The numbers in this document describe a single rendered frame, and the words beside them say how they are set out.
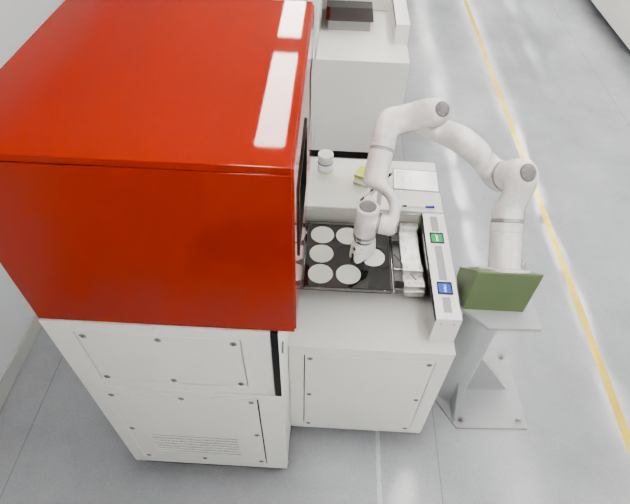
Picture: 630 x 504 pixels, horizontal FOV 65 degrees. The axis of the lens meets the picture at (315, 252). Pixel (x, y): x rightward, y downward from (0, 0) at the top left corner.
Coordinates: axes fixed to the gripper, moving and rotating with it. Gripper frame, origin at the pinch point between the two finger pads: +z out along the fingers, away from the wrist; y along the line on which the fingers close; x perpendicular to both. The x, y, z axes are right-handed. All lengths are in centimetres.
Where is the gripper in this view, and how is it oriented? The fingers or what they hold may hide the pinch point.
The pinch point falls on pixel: (360, 263)
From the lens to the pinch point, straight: 200.7
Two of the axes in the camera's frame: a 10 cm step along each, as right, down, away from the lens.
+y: 7.8, -4.5, 4.3
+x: -6.2, -5.9, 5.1
